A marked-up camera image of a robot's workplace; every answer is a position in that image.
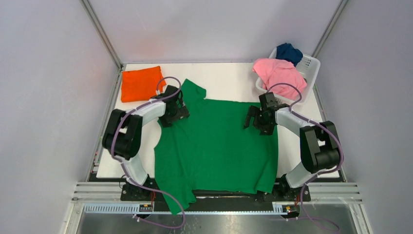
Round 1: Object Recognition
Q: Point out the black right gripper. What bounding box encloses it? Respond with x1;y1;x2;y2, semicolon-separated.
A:
243;105;275;136

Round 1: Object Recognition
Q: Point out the green t-shirt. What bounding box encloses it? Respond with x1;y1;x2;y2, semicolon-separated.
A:
154;80;279;214

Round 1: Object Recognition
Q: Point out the white plastic laundry basket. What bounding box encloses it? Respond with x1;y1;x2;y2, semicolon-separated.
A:
255;48;320;104

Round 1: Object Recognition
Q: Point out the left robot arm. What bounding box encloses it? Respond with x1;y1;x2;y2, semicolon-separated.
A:
102;85;189;200

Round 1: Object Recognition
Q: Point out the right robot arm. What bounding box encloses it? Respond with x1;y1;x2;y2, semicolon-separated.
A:
244;104;343;201

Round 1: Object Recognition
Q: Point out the folded orange t-shirt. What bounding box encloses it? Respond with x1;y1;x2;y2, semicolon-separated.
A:
120;66;166;103

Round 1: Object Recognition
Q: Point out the pink t-shirt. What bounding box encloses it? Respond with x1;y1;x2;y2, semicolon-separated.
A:
252;58;307;100

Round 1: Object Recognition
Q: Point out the navy blue t-shirt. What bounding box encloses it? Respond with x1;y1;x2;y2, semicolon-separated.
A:
276;43;303;67

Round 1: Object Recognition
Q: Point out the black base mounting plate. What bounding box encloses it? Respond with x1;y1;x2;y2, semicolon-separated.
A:
90;174;300;212

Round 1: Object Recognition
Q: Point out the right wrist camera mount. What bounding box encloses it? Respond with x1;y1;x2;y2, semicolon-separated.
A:
259;92;281;111

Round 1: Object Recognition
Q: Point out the left corner aluminium post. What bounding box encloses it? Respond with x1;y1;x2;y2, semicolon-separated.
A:
80;0;123;70

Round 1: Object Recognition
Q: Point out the corner aluminium post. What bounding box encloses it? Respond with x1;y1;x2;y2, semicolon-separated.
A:
312;0;350;58
80;0;123;70

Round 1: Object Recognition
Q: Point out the aluminium front frame rail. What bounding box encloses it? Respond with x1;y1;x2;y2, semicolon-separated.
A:
72;182;362;215

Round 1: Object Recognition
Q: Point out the right corner aluminium post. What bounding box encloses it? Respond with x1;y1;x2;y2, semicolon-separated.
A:
312;0;350;58

